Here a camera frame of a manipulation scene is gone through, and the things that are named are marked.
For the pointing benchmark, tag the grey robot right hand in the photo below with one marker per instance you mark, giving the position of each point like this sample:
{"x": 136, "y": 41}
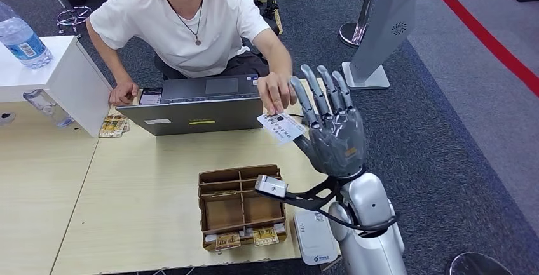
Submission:
{"x": 341, "y": 142}

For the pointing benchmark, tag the person's left hand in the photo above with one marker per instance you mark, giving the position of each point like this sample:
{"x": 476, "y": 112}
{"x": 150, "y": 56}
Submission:
{"x": 276, "y": 88}

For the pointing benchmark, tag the person's right hand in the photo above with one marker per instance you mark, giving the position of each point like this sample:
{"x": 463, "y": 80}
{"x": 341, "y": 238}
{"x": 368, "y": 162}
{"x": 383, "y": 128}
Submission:
{"x": 124, "y": 92}

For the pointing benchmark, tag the white ID card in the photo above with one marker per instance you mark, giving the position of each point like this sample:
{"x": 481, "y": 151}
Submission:
{"x": 281, "y": 129}

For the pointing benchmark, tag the person's left forearm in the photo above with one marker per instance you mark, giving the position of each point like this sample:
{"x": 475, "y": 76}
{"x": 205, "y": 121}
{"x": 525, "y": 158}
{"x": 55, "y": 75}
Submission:
{"x": 280, "y": 60}

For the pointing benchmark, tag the person's right forearm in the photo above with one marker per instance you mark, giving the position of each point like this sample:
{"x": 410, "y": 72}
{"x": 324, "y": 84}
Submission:
{"x": 114, "y": 65}

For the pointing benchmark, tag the person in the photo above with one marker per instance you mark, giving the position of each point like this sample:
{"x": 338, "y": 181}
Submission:
{"x": 185, "y": 33}

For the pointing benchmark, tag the white card reader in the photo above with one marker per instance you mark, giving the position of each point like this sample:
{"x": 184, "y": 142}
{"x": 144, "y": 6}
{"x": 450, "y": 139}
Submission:
{"x": 313, "y": 243}

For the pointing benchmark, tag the black smartphone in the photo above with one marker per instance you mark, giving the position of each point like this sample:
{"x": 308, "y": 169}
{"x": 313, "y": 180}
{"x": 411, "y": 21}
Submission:
{"x": 150, "y": 96}

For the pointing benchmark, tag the white desk shelf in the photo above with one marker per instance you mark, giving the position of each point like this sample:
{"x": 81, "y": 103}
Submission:
{"x": 63, "y": 75}

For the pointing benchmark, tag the yellow floor tape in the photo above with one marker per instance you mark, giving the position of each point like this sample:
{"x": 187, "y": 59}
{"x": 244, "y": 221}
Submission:
{"x": 278, "y": 22}

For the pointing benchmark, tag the grey laptop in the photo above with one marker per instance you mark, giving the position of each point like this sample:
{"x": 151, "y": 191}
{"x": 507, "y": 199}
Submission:
{"x": 189, "y": 117}

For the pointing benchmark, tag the clear plastic bottle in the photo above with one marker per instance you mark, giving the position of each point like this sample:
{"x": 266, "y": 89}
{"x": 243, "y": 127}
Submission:
{"x": 48, "y": 107}

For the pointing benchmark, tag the water bottle blue label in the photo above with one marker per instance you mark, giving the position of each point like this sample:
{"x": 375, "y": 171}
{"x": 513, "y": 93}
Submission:
{"x": 23, "y": 41}

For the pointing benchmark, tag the grey kiosk stand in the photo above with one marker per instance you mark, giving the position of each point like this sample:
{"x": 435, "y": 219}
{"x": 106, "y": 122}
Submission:
{"x": 379, "y": 33}

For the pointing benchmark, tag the brown cardboard organizer box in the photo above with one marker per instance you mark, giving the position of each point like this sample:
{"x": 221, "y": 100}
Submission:
{"x": 242, "y": 208}

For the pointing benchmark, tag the round glossy dark disc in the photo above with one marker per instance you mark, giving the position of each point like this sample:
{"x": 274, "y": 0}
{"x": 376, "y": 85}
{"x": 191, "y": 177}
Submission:
{"x": 476, "y": 266}

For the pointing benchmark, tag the black camera bracket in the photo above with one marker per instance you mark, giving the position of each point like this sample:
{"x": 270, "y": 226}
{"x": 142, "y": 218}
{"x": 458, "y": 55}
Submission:
{"x": 311, "y": 199}

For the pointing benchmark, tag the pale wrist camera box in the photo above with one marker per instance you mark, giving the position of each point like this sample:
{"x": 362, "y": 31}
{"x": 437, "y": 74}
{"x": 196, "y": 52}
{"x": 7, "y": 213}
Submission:
{"x": 271, "y": 186}

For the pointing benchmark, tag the chrome stanchion post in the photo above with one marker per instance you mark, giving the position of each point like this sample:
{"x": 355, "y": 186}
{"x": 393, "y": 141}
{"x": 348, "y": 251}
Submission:
{"x": 353, "y": 33}

